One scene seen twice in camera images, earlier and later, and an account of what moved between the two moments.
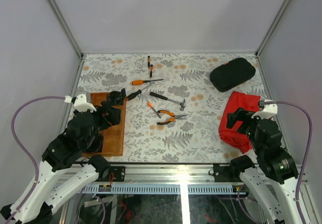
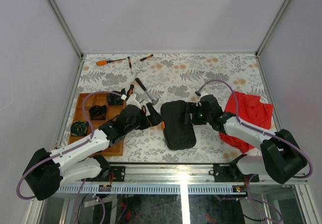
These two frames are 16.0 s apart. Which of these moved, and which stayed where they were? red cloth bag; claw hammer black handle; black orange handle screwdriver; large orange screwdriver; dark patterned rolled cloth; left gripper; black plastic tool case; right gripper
Moved: black plastic tool case; claw hammer black handle; left gripper; right gripper; large orange screwdriver; black orange handle screwdriver
Stayed: red cloth bag; dark patterned rolled cloth
